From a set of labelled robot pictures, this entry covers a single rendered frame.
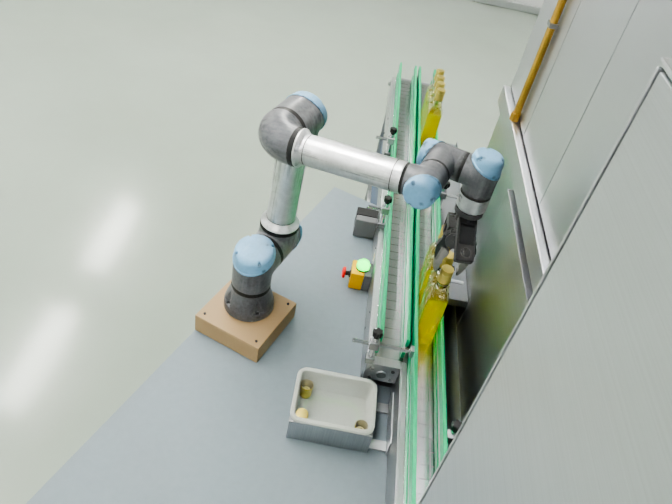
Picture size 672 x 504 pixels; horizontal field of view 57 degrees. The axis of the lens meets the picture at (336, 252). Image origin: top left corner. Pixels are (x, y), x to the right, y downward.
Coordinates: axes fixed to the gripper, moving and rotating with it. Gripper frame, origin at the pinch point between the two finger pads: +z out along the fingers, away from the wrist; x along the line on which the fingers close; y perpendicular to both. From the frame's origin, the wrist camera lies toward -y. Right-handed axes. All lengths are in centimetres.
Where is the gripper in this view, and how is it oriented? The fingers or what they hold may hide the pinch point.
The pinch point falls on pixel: (447, 271)
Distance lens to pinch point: 165.1
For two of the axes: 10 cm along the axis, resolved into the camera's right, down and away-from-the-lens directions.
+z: -1.6, 7.3, 6.6
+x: -9.8, -2.0, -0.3
